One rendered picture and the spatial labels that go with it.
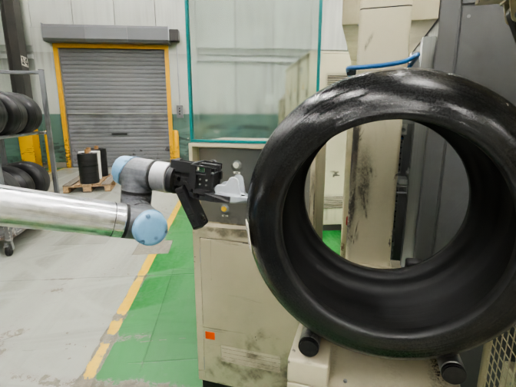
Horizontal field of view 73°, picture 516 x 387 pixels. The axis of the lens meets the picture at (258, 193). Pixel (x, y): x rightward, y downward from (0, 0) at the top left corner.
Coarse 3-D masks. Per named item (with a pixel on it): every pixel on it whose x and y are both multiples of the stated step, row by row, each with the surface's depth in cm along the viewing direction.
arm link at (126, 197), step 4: (124, 192) 86; (128, 192) 86; (124, 196) 86; (128, 196) 86; (132, 196) 86; (136, 196) 86; (140, 196) 86; (144, 196) 87; (148, 196) 88; (120, 200) 88; (124, 200) 86; (128, 200) 86; (132, 200) 86; (136, 200) 85; (140, 200) 85; (144, 200) 87; (148, 200) 88; (132, 204) 83
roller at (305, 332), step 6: (306, 330) 78; (300, 336) 77; (306, 336) 75; (312, 336) 75; (318, 336) 76; (300, 342) 75; (306, 342) 75; (312, 342) 74; (318, 342) 75; (300, 348) 75; (306, 348) 75; (312, 348) 74; (318, 348) 74; (306, 354) 75; (312, 354) 75
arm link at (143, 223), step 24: (0, 192) 62; (24, 192) 65; (48, 192) 68; (0, 216) 62; (24, 216) 64; (48, 216) 66; (72, 216) 68; (96, 216) 70; (120, 216) 73; (144, 216) 74; (144, 240) 74
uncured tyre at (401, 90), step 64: (320, 128) 62; (448, 128) 56; (512, 128) 54; (256, 192) 69; (512, 192) 57; (256, 256) 74; (320, 256) 96; (448, 256) 87; (512, 256) 59; (320, 320) 70; (384, 320) 83; (448, 320) 65; (512, 320) 60
